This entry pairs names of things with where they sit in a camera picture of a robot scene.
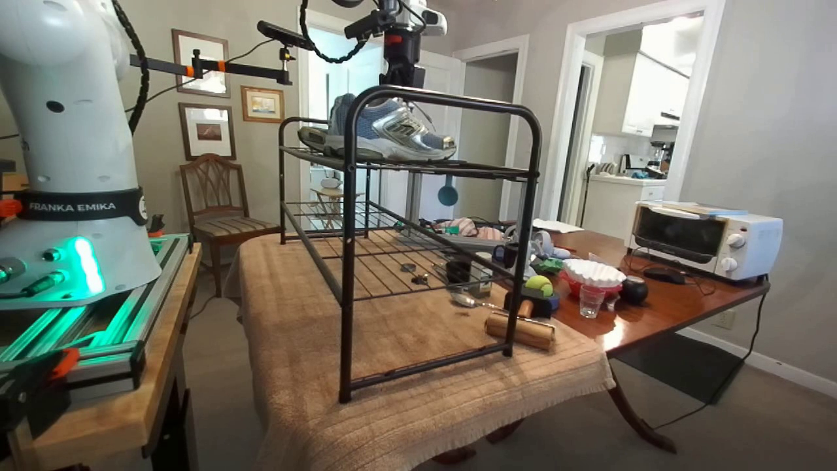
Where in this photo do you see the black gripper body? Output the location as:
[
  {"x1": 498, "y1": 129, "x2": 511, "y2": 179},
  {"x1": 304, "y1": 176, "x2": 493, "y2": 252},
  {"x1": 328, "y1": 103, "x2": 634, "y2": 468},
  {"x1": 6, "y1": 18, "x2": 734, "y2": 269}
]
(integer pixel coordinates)
[{"x1": 383, "y1": 27, "x2": 428, "y2": 73}]

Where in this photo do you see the blue measuring spoon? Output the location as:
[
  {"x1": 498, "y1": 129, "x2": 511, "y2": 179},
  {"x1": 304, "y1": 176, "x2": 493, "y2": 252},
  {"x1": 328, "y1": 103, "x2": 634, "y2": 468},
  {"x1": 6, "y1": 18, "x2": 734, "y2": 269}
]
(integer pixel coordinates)
[{"x1": 434, "y1": 173, "x2": 461, "y2": 210}]

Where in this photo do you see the small gold framed picture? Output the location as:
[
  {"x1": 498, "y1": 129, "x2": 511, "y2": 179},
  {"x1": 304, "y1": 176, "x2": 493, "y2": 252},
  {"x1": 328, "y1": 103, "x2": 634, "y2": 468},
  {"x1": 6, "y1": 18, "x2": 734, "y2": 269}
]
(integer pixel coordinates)
[{"x1": 240, "y1": 83, "x2": 287, "y2": 125}]

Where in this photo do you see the pink striped cloth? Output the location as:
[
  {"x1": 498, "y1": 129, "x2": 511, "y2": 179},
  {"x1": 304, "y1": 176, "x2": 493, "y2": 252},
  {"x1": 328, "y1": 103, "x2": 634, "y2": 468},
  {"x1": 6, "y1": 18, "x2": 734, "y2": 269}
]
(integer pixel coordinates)
[{"x1": 434, "y1": 214, "x2": 511, "y2": 249}]

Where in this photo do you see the black metal shoe rack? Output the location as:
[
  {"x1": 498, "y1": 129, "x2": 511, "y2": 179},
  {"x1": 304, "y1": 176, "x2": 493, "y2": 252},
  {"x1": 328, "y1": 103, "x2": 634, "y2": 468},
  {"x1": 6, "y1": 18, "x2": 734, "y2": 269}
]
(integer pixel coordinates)
[{"x1": 277, "y1": 83, "x2": 545, "y2": 405}]

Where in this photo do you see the dark framed picture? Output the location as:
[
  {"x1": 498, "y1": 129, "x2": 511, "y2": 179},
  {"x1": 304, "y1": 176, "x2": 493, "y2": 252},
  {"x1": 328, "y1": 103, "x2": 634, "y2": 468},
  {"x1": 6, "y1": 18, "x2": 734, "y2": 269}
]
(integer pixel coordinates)
[{"x1": 177, "y1": 103, "x2": 239, "y2": 162}]

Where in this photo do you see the black measuring cup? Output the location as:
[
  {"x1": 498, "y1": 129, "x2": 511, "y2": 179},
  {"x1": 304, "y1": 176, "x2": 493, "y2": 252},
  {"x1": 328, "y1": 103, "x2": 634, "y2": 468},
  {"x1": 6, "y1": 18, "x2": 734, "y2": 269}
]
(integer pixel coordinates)
[{"x1": 445, "y1": 255, "x2": 473, "y2": 285}]

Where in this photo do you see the large framed picture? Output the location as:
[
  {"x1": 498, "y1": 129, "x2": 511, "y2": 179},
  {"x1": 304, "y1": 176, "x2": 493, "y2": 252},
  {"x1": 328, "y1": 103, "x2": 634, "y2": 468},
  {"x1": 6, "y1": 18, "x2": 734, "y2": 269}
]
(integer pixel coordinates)
[{"x1": 170, "y1": 27, "x2": 231, "y2": 99}]

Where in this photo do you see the white paper sheet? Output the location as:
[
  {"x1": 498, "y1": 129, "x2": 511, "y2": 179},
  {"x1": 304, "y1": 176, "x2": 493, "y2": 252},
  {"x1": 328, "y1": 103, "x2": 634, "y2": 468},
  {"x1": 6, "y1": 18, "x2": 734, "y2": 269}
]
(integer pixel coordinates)
[{"x1": 528, "y1": 217, "x2": 585, "y2": 235}]

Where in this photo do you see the green toy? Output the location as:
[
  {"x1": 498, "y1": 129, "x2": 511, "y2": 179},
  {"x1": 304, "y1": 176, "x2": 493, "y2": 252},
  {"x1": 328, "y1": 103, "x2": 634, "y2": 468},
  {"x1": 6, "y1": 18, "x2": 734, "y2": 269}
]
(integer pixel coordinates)
[{"x1": 530, "y1": 255, "x2": 567, "y2": 278}]

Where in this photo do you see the brown wooden chair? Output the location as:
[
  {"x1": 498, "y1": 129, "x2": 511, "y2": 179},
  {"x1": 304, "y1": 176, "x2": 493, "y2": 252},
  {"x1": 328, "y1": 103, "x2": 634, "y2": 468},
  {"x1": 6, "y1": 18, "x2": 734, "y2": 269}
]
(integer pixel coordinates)
[{"x1": 177, "y1": 155, "x2": 282, "y2": 298}]

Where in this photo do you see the white kitchen counter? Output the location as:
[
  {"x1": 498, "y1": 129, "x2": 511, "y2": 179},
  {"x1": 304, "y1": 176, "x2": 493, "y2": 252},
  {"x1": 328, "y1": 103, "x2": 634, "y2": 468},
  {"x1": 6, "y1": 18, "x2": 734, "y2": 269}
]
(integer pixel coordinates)
[{"x1": 580, "y1": 168, "x2": 673, "y2": 240}]

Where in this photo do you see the yellow green ball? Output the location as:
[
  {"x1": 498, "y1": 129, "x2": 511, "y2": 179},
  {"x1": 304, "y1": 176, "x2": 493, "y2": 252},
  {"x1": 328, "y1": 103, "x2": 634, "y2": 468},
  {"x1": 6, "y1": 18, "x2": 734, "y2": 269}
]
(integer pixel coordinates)
[{"x1": 524, "y1": 273, "x2": 558, "y2": 302}]

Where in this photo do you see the small black holder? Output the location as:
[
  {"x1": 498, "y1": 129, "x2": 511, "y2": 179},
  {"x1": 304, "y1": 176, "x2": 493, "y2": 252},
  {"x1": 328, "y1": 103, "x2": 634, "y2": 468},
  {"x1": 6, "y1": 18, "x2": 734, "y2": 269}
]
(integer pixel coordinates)
[{"x1": 524, "y1": 292, "x2": 566, "y2": 323}]

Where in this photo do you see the white red bowl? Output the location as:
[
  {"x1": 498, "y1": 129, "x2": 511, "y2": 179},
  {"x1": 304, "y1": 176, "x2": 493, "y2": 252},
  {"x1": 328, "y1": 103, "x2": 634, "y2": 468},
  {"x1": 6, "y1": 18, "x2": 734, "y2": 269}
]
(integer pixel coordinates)
[{"x1": 559, "y1": 256, "x2": 627, "y2": 303}]

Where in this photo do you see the wooden block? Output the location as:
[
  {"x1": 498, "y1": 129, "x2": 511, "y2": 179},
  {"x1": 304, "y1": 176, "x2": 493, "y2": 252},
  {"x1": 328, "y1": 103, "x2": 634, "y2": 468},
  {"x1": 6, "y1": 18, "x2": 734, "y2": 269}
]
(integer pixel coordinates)
[{"x1": 481, "y1": 312, "x2": 559, "y2": 355}]

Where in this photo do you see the clear drinking glass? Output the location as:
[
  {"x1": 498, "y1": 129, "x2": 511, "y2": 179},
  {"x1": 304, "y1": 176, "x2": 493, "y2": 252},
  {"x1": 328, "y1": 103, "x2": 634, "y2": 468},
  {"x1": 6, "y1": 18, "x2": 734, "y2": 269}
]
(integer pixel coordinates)
[{"x1": 578, "y1": 283, "x2": 609, "y2": 323}]

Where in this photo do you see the beige woven tablecloth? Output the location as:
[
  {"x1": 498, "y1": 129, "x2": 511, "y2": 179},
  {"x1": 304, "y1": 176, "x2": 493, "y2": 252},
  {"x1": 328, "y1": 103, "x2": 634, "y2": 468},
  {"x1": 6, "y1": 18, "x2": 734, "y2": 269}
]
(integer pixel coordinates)
[{"x1": 227, "y1": 234, "x2": 618, "y2": 471}]

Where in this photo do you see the small black mug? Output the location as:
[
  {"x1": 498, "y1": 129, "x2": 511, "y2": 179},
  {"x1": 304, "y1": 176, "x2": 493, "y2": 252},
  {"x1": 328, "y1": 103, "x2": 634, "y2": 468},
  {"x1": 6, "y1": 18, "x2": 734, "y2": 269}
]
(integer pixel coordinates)
[{"x1": 618, "y1": 274, "x2": 652, "y2": 308}]

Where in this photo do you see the black remote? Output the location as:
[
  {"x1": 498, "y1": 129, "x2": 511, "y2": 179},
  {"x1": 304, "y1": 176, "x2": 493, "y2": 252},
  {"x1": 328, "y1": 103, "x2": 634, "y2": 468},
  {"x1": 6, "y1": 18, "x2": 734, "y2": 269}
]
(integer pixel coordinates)
[{"x1": 642, "y1": 265, "x2": 690, "y2": 287}]

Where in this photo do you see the brown wooden dining table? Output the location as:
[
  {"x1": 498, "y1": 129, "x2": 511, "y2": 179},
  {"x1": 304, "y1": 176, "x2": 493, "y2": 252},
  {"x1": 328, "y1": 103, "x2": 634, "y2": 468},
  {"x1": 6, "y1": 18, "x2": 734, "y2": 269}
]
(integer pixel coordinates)
[{"x1": 432, "y1": 227, "x2": 774, "y2": 465}]

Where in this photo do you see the white toaster oven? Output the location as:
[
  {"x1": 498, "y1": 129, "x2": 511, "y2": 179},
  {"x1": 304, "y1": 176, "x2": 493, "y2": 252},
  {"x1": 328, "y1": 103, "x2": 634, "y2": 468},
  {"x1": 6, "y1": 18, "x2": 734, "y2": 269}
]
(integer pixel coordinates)
[{"x1": 625, "y1": 201, "x2": 784, "y2": 285}]

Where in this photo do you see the wooden workbench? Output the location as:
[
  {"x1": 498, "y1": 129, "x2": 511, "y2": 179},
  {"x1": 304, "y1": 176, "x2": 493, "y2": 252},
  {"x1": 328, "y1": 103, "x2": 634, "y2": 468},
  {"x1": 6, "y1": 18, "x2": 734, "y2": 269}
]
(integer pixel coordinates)
[{"x1": 6, "y1": 243, "x2": 205, "y2": 471}]

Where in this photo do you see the black clamp orange tip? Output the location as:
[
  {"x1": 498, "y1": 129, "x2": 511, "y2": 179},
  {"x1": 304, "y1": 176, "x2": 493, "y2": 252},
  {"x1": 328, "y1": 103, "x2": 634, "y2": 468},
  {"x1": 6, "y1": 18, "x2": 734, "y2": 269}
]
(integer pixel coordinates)
[{"x1": 0, "y1": 349, "x2": 82, "y2": 440}]

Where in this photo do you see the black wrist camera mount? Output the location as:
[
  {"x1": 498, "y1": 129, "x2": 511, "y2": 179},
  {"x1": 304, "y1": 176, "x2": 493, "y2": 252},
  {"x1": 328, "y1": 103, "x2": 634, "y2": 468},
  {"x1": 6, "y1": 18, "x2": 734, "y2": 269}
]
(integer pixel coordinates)
[{"x1": 343, "y1": 9, "x2": 393, "y2": 43}]

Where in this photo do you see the black bar camera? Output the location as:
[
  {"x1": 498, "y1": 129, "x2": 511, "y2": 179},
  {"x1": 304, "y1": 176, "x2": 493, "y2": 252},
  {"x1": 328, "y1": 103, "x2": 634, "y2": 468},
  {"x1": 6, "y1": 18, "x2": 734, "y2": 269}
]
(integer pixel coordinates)
[{"x1": 256, "y1": 18, "x2": 319, "y2": 52}]

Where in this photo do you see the white kitchen wall cabinet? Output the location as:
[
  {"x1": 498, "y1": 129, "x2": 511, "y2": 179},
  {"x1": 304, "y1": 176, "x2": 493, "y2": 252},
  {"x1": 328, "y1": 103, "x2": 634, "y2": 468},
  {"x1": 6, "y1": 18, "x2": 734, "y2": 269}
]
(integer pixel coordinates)
[{"x1": 619, "y1": 20, "x2": 704, "y2": 139}]

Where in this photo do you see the aluminium base frame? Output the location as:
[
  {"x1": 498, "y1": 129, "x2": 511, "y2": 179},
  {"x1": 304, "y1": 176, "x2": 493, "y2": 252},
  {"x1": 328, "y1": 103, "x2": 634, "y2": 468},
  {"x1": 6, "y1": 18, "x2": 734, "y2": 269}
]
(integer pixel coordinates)
[{"x1": 0, "y1": 234, "x2": 192, "y2": 389}]

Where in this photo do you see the black toaster power cable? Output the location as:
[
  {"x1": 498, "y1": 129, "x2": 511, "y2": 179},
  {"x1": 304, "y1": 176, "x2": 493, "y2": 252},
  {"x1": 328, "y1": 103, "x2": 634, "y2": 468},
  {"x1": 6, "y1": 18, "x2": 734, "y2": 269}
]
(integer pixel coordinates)
[{"x1": 652, "y1": 285, "x2": 770, "y2": 431}]

